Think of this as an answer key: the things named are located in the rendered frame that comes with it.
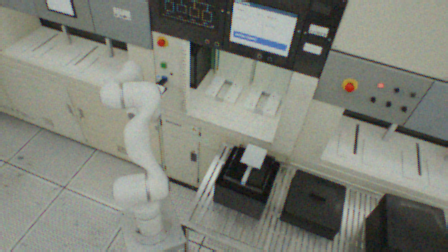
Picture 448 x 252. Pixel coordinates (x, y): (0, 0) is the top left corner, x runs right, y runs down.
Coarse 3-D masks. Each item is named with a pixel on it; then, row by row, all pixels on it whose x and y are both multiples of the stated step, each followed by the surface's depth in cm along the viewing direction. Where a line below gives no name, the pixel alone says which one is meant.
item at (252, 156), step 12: (240, 144) 169; (240, 156) 172; (252, 156) 152; (264, 156) 153; (228, 168) 158; (240, 168) 178; (264, 168) 171; (228, 180) 155; (264, 180) 175; (240, 192) 159; (252, 192) 155
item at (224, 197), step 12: (228, 156) 170; (276, 168) 174; (216, 180) 159; (240, 180) 179; (216, 192) 162; (228, 192) 157; (264, 192) 172; (228, 204) 165; (240, 204) 161; (252, 204) 156; (264, 204) 152; (252, 216) 164
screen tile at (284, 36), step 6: (270, 18) 135; (276, 18) 134; (282, 18) 133; (264, 24) 138; (270, 24) 136; (276, 24) 136; (282, 24) 135; (264, 30) 140; (270, 30) 139; (288, 30) 136; (270, 36) 141; (276, 36) 140; (282, 36) 138; (288, 36) 137
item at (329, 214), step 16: (304, 176) 174; (288, 192) 176; (304, 192) 167; (320, 192) 167; (336, 192) 168; (288, 208) 159; (304, 208) 160; (320, 208) 161; (336, 208) 162; (304, 224) 160; (320, 224) 155; (336, 224) 155
